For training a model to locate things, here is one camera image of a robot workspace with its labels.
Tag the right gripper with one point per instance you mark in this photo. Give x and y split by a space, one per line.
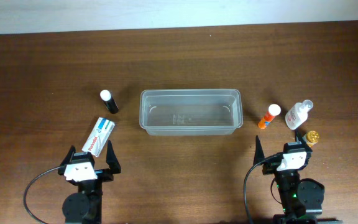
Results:
271 166

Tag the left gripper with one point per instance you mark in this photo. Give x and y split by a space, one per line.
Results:
107 174

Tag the white Panadol medicine box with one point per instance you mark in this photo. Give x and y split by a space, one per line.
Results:
98 136

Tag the white spray bottle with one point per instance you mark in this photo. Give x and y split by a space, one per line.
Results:
298 114

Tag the black bottle white cap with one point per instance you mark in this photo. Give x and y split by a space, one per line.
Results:
109 102

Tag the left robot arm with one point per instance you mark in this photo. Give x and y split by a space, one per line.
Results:
85 206

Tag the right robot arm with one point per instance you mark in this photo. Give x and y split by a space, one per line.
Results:
301 199

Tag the clear plastic container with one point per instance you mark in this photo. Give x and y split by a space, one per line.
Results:
190 112

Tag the small gold lid jar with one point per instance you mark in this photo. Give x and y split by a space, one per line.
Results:
311 138

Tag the orange tube white cap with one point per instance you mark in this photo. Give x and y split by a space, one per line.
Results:
273 111

